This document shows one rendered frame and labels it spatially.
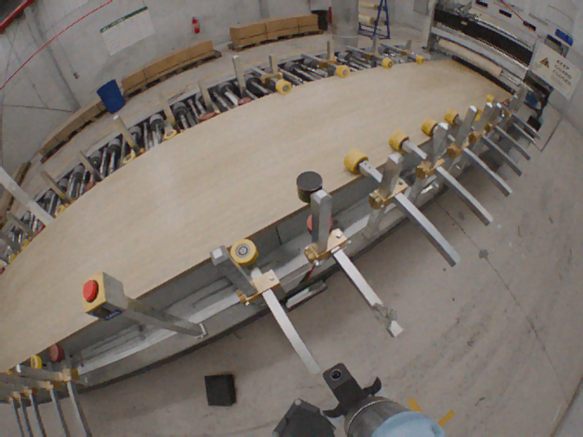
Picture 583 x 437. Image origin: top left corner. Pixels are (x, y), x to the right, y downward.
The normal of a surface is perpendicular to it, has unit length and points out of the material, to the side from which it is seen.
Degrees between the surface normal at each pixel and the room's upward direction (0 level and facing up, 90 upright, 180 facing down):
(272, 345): 0
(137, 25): 90
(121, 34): 90
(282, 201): 0
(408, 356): 0
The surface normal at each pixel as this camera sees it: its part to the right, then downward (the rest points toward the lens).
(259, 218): -0.09, -0.54
